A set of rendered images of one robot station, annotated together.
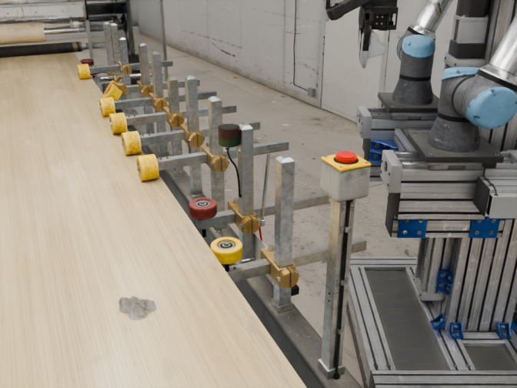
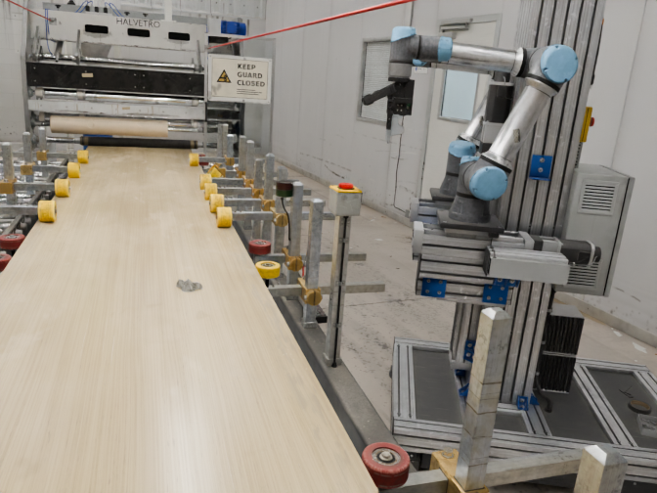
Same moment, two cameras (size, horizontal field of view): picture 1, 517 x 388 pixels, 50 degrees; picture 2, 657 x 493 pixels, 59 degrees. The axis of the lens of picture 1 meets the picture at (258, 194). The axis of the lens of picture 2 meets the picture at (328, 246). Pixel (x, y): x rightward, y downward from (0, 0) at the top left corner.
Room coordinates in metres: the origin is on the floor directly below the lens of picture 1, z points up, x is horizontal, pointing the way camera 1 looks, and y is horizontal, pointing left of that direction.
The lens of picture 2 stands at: (-0.55, -0.27, 1.50)
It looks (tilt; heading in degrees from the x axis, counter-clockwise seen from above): 16 degrees down; 5
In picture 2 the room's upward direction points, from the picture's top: 4 degrees clockwise
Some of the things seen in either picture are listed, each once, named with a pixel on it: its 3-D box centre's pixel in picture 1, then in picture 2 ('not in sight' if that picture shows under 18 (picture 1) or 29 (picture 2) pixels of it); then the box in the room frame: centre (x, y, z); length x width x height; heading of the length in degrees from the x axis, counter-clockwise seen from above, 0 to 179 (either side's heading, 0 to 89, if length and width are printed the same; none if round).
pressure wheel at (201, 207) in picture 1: (203, 219); (259, 256); (1.44, 0.16, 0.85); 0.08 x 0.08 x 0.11
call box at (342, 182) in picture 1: (344, 178); (344, 201); (0.98, -0.17, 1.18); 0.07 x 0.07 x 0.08; 24
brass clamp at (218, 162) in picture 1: (214, 158); (279, 216); (1.70, 0.15, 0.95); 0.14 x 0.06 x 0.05; 24
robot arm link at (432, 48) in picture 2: not in sight; (432, 48); (1.44, -0.38, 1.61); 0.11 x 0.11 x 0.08; 7
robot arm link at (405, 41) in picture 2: not in sight; (403, 45); (1.41, -0.28, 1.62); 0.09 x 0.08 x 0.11; 97
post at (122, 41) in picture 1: (126, 81); (229, 172); (3.05, 0.73, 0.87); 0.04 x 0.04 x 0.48; 24
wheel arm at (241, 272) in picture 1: (295, 259); (324, 289); (1.28, -0.10, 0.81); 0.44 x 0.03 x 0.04; 114
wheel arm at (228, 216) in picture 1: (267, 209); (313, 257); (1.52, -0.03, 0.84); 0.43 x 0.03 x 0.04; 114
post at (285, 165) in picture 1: (283, 244); (312, 270); (1.22, -0.06, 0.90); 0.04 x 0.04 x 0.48; 24
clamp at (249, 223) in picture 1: (242, 216); (290, 259); (1.47, 0.05, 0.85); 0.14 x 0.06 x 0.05; 24
